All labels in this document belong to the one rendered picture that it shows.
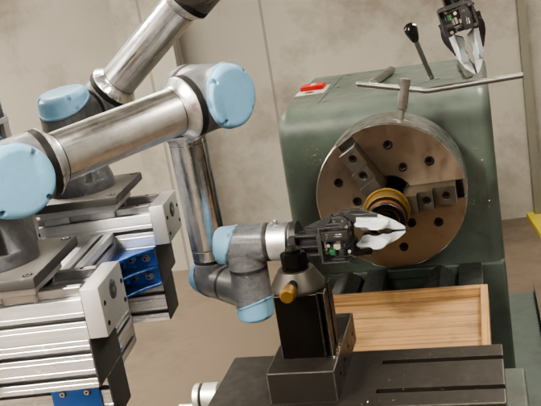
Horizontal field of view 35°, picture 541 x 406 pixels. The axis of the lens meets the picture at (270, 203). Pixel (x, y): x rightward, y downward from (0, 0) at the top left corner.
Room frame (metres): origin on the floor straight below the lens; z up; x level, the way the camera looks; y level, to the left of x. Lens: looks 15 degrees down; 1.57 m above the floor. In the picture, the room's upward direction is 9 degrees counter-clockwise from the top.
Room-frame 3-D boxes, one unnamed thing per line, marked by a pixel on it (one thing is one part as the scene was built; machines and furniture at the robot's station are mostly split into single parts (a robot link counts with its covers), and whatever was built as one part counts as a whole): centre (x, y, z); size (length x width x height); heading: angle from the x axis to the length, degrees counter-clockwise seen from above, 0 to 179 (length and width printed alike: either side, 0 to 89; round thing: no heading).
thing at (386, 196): (1.63, -0.22, 1.08); 0.09 x 0.09 x 0.09; 77
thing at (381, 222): (1.51, -0.19, 1.09); 0.09 x 0.06 x 0.03; 73
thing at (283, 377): (1.22, -0.03, 1.00); 0.20 x 0.10 x 0.05; 165
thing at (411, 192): (1.68, -0.33, 1.08); 0.12 x 0.11 x 0.05; 75
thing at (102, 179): (1.94, 0.42, 1.21); 0.15 x 0.15 x 0.10
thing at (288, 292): (1.14, -0.01, 1.14); 0.04 x 0.02 x 0.02; 165
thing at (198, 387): (1.24, 0.16, 0.95); 0.07 x 0.04 x 0.04; 75
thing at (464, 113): (2.17, -0.35, 1.06); 0.59 x 0.48 x 0.39; 165
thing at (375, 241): (1.51, -0.19, 1.06); 0.09 x 0.06 x 0.03; 73
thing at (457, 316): (1.51, -0.19, 0.89); 0.36 x 0.30 x 0.04; 75
